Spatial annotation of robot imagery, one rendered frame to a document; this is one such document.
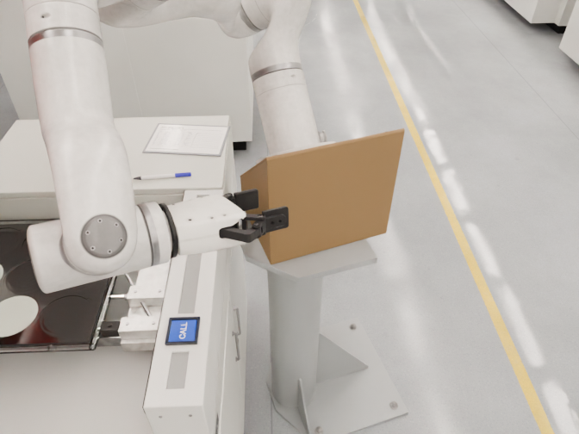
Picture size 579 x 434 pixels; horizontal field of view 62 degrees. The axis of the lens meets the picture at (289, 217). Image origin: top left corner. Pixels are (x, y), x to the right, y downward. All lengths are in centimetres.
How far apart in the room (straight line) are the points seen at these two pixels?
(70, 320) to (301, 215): 53
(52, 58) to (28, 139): 86
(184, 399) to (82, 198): 41
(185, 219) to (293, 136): 48
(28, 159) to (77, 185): 88
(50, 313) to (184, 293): 28
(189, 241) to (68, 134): 19
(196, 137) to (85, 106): 75
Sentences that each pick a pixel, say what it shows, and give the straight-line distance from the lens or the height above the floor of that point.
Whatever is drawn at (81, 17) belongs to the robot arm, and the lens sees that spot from 70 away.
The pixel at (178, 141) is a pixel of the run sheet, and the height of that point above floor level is 97.
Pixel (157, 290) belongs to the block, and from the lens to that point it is 105.
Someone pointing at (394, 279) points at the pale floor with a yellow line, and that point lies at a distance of 229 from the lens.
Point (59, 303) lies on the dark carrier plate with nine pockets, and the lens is 111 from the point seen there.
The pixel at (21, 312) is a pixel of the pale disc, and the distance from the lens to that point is 112.
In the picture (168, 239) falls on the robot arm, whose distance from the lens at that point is 63.
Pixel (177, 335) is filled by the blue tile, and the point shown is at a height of 96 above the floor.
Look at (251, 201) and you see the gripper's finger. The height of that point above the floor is 120.
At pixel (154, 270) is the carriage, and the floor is 88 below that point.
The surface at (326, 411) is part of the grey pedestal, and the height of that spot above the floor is 1.
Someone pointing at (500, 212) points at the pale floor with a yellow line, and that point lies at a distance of 281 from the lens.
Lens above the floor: 168
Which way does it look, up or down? 41 degrees down
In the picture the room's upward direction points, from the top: straight up
